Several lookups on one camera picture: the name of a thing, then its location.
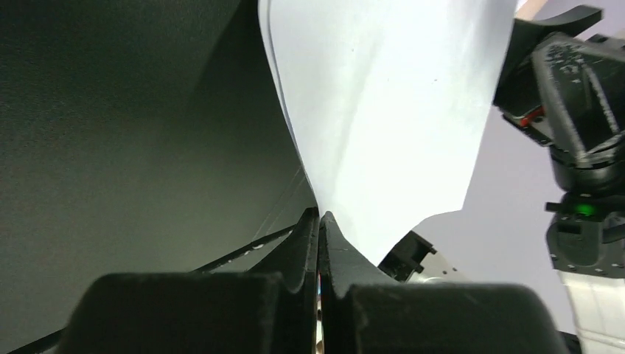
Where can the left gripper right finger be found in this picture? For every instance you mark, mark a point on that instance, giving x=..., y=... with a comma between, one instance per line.
x=366, y=311

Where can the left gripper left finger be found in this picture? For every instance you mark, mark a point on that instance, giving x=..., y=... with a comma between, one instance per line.
x=270, y=308

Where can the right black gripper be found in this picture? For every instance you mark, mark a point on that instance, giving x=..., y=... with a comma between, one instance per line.
x=568, y=94

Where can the white paper sheet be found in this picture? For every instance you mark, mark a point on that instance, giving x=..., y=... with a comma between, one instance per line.
x=386, y=102

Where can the grey black file folder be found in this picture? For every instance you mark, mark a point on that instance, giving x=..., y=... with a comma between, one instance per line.
x=136, y=136

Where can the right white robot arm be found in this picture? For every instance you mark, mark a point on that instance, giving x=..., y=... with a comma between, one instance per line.
x=585, y=240

